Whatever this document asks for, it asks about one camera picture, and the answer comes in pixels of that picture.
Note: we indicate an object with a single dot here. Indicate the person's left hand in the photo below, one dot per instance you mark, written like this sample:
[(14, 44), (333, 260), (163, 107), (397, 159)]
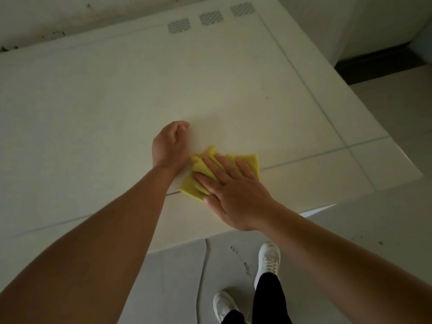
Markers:
[(167, 148)]

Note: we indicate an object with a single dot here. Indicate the person's right hand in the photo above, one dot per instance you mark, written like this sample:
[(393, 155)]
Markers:
[(241, 199)]

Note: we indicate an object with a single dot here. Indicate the person's right middle finger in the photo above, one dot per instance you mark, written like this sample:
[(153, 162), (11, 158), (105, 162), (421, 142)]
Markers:
[(216, 170)]

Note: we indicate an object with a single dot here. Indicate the person's right thumb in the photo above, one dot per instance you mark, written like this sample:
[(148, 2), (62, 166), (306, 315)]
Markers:
[(212, 203)]

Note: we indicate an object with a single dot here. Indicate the person's left fingers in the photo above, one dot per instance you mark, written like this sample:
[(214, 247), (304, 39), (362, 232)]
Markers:
[(181, 128)]

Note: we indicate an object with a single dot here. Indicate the person's right little finger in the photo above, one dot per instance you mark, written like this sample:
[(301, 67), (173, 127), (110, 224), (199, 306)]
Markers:
[(246, 169)]

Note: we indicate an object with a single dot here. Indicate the yellow cleaning cloth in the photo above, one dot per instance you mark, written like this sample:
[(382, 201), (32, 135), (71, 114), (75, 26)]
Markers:
[(189, 188)]

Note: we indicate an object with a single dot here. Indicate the person's right forearm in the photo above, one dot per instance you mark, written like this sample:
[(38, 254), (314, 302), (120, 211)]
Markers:
[(337, 266)]

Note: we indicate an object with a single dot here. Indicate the person's left forearm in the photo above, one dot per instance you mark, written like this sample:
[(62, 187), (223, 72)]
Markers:
[(101, 246)]

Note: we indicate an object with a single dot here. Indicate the person's right white sneaker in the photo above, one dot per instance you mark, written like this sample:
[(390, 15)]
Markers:
[(269, 258)]

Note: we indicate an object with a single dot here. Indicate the person's white sneaker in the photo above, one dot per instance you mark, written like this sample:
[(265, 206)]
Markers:
[(224, 305), (269, 258)]

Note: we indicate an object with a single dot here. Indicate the person's left white sneaker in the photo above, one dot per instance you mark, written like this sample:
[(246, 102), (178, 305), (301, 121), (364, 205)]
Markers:
[(224, 305)]

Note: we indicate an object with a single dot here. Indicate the black trousers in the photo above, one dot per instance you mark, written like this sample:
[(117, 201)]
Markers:
[(268, 300)]

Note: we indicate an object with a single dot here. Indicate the white cabinet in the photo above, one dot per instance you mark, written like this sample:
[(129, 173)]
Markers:
[(371, 23)]

